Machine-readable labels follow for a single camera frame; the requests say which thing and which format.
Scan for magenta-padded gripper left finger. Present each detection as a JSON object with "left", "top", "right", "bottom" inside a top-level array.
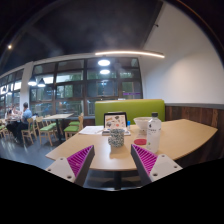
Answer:
[{"left": 45, "top": 144, "right": 96, "bottom": 187}]

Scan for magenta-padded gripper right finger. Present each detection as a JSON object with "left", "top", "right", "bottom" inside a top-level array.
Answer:
[{"left": 130, "top": 143, "right": 184, "bottom": 187}]

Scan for clear plastic water bottle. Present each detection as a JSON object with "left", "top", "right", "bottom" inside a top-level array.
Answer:
[{"left": 146, "top": 112, "right": 163, "bottom": 155}]

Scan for flat round red coaster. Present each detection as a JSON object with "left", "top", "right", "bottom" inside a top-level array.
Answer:
[{"left": 133, "top": 138, "right": 148, "bottom": 146}]

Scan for wooden chairs with green cushions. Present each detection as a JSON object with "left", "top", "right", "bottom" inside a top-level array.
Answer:
[{"left": 0, "top": 113, "right": 85, "bottom": 147}]

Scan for white paper sheets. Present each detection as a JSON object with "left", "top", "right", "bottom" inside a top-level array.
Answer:
[{"left": 78, "top": 125, "right": 105, "bottom": 136}]

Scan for white bowl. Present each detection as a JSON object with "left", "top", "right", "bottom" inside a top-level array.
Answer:
[{"left": 133, "top": 116, "right": 153, "bottom": 132}]

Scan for light wooden dining table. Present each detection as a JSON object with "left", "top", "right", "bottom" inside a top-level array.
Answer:
[{"left": 42, "top": 113, "right": 75, "bottom": 142}]

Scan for green patterned mug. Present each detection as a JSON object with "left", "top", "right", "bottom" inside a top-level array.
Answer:
[{"left": 107, "top": 128, "right": 126, "bottom": 148}]

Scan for person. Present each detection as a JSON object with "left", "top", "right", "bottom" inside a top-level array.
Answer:
[
  {"left": 13, "top": 101, "right": 33, "bottom": 144},
  {"left": 3, "top": 106, "right": 18, "bottom": 134}
]

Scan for green upholstered bench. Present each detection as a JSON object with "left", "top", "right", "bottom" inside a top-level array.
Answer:
[{"left": 94, "top": 98, "right": 166, "bottom": 127}]

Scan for sticker-covered tablet with case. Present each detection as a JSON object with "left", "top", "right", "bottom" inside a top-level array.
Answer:
[{"left": 101, "top": 111, "right": 132, "bottom": 137}]

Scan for round pendant lamp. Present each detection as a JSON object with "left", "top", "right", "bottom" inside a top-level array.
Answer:
[{"left": 97, "top": 56, "right": 111, "bottom": 67}]

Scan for long curved ceiling light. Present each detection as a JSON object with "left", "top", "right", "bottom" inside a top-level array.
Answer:
[{"left": 94, "top": 49, "right": 166, "bottom": 60}]

